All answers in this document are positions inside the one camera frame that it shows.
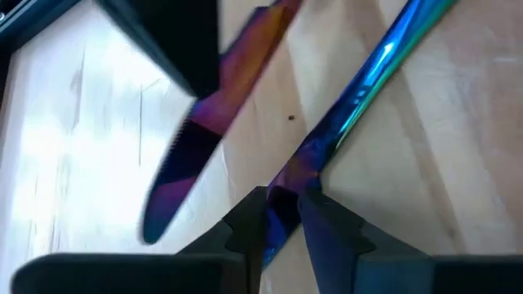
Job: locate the black aluminium table frame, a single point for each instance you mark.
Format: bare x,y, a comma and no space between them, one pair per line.
24,20

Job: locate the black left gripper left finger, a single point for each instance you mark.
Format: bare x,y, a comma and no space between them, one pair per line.
229,261

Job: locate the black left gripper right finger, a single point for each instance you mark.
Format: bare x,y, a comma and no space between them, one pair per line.
347,261

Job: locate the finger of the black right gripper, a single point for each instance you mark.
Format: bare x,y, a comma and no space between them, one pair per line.
175,32

